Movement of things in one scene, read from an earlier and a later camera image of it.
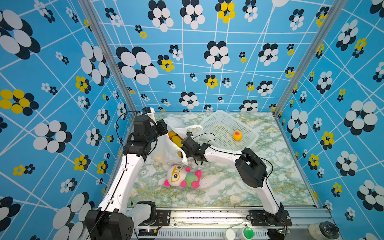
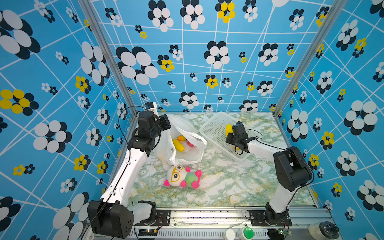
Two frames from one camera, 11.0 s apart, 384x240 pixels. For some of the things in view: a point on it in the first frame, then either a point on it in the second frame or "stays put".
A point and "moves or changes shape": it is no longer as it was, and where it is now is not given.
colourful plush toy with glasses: x=179 y=175 stays put
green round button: x=247 y=233 stays put
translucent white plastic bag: x=163 y=150 moves or changes shape
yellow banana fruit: x=178 y=140 -> x=229 y=129
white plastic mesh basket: x=221 y=129 stays put
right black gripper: x=185 y=152 -> x=228 y=140
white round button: x=229 y=234 stays put
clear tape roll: x=324 y=230 stays put
